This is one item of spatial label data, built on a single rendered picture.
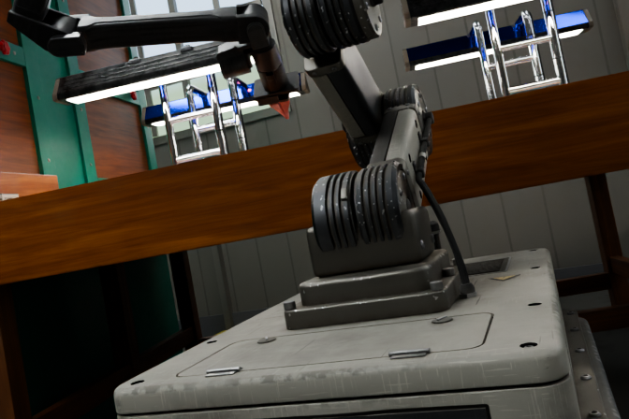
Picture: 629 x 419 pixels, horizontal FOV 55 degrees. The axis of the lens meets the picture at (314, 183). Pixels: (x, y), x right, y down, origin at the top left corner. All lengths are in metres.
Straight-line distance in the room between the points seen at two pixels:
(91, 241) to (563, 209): 2.38
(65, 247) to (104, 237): 0.09
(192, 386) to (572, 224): 2.77
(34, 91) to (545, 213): 2.35
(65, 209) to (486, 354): 1.10
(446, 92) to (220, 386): 2.81
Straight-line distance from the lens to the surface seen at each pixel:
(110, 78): 1.75
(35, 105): 2.06
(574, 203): 3.22
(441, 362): 0.51
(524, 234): 3.23
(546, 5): 1.83
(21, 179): 1.80
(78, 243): 1.43
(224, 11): 1.28
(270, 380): 0.56
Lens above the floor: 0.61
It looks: 3 degrees up
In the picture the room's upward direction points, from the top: 11 degrees counter-clockwise
